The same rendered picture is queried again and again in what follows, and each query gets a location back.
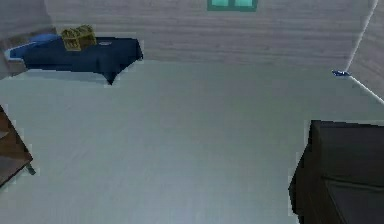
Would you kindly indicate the dark brown cabinet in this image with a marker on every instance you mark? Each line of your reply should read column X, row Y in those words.
column 346, row 173

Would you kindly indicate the bed with dark blue cover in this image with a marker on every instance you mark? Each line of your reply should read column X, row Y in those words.
column 86, row 56

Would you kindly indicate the small grey disc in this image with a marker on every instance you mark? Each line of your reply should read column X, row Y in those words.
column 105, row 43

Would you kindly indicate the small blue object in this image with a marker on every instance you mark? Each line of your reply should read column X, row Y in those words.
column 340, row 73

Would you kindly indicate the brown wooden table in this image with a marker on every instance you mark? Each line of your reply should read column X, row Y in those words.
column 11, row 150

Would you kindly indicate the teal framed window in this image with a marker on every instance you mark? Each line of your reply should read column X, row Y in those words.
column 232, row 4

